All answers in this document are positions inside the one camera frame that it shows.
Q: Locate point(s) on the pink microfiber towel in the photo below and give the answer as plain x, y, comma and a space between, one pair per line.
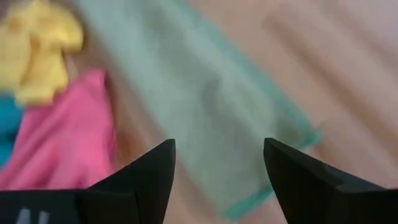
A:
68, 140

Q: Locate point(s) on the teal microfiber towel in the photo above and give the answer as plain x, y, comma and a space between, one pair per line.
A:
7, 124

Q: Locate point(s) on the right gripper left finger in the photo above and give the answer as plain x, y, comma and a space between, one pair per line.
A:
124, 202

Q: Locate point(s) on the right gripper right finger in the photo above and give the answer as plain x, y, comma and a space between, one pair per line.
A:
326, 199

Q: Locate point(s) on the green microfiber towel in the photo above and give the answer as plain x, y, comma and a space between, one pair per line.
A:
202, 93

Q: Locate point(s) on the yellow microfiber towel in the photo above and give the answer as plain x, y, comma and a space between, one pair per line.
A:
40, 56

